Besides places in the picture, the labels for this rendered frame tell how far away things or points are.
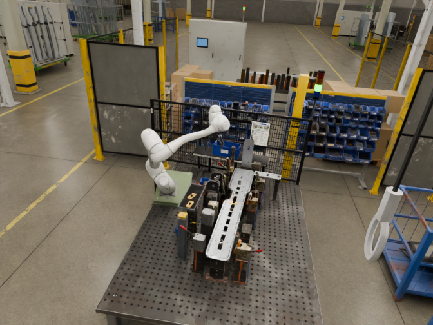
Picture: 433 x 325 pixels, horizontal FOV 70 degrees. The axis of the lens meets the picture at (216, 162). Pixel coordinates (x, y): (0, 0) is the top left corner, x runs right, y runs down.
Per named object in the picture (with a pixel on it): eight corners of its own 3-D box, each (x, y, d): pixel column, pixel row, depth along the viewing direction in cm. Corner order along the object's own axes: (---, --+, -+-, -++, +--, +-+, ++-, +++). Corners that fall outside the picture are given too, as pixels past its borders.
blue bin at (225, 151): (236, 159, 357) (237, 149, 350) (211, 154, 365) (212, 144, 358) (240, 153, 370) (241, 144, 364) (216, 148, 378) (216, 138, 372)
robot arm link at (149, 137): (154, 183, 323) (143, 167, 329) (167, 175, 328) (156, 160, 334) (148, 149, 254) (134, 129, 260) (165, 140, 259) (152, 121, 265)
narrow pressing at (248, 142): (250, 167, 349) (254, 140, 332) (241, 166, 350) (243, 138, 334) (250, 167, 349) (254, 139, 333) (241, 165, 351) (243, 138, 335)
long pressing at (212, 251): (232, 262, 225) (232, 261, 224) (202, 256, 229) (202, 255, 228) (254, 171, 343) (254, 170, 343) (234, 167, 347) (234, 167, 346)
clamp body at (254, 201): (254, 231, 299) (259, 202, 282) (242, 229, 301) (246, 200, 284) (256, 225, 307) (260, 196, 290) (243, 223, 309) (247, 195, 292)
